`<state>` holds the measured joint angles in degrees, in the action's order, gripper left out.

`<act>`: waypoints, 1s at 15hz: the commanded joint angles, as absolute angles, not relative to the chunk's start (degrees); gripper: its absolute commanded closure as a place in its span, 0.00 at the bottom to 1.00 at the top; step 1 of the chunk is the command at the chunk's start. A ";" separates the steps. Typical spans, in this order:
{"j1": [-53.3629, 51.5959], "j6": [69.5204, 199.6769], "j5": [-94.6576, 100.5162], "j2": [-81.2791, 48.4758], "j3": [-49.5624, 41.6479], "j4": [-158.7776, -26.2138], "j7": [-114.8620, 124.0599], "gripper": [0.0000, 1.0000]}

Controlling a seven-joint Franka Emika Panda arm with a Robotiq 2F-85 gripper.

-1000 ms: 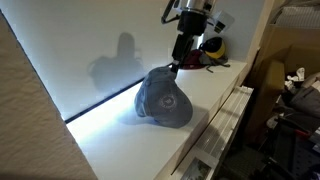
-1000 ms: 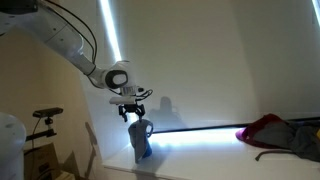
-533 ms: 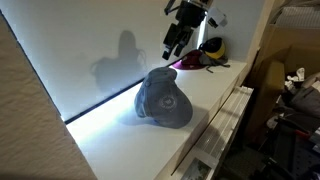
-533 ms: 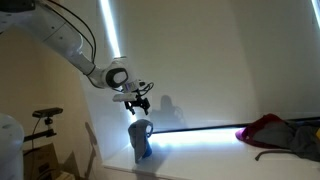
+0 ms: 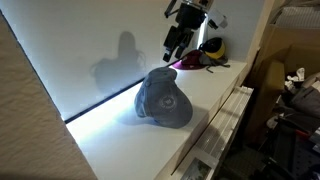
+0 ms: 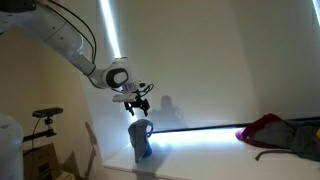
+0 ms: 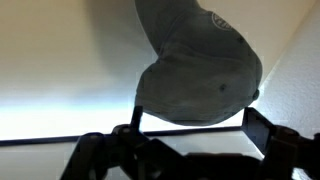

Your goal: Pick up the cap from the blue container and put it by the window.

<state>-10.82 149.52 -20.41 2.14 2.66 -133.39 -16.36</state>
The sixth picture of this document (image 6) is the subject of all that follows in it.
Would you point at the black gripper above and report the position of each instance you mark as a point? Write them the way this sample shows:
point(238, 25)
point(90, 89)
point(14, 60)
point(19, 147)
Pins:
point(136, 102)

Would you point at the black window frame strip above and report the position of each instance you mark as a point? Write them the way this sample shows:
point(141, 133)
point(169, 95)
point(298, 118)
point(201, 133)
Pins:
point(213, 126)

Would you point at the maroon cap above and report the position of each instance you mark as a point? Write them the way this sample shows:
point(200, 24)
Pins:
point(255, 131)

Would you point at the brown cardboard box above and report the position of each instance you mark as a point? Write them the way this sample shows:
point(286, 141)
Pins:
point(41, 161)

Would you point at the blue container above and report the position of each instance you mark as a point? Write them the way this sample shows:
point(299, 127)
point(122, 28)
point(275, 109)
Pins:
point(147, 150)

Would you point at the black camera on stand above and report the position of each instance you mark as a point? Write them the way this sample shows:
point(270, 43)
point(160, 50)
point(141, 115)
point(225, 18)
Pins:
point(46, 116)

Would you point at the grey-blue baseball cap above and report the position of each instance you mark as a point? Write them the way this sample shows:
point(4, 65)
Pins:
point(138, 136)

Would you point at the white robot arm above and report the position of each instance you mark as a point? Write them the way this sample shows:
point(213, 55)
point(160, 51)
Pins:
point(63, 36)

